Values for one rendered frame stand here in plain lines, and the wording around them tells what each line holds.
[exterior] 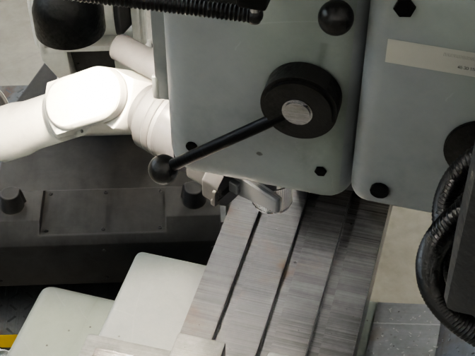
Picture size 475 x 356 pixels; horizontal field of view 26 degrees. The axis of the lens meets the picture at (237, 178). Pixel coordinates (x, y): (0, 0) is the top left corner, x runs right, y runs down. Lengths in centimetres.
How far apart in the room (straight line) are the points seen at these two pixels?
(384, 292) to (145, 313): 124
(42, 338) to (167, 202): 47
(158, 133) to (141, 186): 92
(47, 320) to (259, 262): 39
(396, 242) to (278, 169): 179
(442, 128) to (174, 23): 25
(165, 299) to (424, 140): 70
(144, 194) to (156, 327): 60
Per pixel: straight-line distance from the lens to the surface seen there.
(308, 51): 91
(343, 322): 141
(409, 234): 281
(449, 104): 89
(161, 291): 154
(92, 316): 167
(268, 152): 99
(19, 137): 134
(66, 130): 126
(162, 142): 119
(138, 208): 203
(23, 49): 345
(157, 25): 104
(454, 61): 86
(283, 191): 115
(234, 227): 151
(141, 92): 123
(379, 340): 148
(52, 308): 170
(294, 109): 91
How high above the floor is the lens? 205
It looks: 44 degrees down
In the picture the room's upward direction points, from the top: straight up
